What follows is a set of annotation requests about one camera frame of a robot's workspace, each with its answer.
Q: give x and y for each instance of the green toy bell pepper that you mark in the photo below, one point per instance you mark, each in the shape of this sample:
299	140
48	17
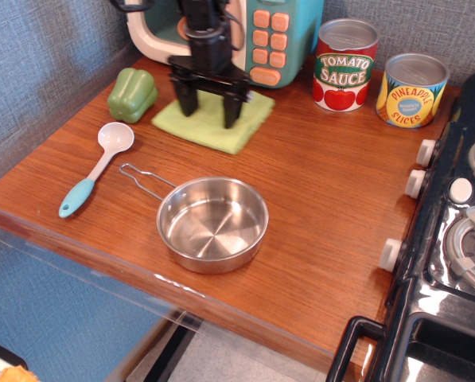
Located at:
134	93

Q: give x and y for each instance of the white stove knob middle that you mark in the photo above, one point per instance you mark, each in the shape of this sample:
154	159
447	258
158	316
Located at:
414	183

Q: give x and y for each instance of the grey burner lower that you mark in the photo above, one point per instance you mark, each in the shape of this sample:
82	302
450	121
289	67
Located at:
460	246

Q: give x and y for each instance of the small steel pan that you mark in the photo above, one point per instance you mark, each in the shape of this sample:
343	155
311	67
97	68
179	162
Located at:
211	225

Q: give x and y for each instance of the white stove knob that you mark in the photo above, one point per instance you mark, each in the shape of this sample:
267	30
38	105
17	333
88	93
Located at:
414	183
390	254
425	152

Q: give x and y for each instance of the white stove knob top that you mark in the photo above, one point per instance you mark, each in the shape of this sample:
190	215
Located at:
425	152

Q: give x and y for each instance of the white and teal spoon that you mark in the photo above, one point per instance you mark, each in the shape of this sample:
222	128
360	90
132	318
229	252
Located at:
114	138

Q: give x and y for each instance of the orange microwave plate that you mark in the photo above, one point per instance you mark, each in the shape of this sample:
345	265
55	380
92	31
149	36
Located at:
182	27

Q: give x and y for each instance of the orange object bottom left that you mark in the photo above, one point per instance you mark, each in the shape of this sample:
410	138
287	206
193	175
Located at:
17	374

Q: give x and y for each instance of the black oven door handle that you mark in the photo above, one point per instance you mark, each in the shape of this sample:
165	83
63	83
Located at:
357	327

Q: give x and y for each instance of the white stove button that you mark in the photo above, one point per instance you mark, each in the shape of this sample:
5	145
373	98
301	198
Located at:
460	190

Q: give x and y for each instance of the teal toy microwave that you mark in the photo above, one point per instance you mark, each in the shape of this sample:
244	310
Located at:
273	38

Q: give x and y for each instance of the green towel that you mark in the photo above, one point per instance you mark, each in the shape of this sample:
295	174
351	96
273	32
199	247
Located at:
206	125

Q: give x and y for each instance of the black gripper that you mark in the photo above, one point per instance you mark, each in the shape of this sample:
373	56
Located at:
209	67

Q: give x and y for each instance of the tomato sauce can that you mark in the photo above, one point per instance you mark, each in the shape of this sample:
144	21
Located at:
345	56

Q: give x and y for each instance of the white stove knob bottom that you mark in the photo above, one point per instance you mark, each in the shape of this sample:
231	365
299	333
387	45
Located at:
390	254

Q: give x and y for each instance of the pineapple slices can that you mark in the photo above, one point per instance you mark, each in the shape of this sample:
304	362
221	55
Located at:
411	90

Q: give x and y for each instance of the black toy stove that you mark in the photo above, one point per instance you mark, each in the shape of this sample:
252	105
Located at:
430	320

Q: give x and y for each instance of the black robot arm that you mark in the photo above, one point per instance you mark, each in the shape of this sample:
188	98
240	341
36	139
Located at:
206	15

